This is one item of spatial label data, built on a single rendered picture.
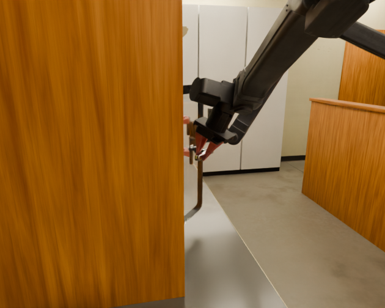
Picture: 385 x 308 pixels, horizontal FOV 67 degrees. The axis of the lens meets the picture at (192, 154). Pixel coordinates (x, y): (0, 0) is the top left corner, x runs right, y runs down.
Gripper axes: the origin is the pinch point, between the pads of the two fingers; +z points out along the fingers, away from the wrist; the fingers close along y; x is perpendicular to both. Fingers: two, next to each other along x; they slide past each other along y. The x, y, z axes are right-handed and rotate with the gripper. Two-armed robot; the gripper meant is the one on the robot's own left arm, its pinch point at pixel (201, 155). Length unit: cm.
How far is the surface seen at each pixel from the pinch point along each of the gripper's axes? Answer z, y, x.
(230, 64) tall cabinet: 14, -103, 299
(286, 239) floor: 106, 56, 169
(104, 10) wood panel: -27.3, -16.7, -30.7
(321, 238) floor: 94, 80, 185
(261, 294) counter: 14.1, 30.9, -14.4
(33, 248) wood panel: 16.0, -10.3, -40.7
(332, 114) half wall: 5, 33, 254
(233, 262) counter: 18.1, 22.5, -6.3
